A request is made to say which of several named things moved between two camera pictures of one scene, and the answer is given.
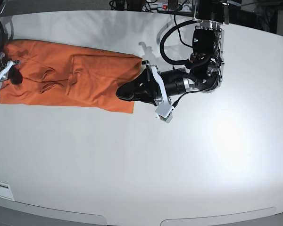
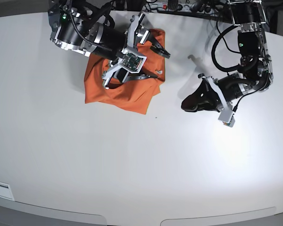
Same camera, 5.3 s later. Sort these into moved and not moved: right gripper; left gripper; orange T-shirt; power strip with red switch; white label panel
Moved: right gripper; orange T-shirt; left gripper
Not moved: power strip with red switch; white label panel
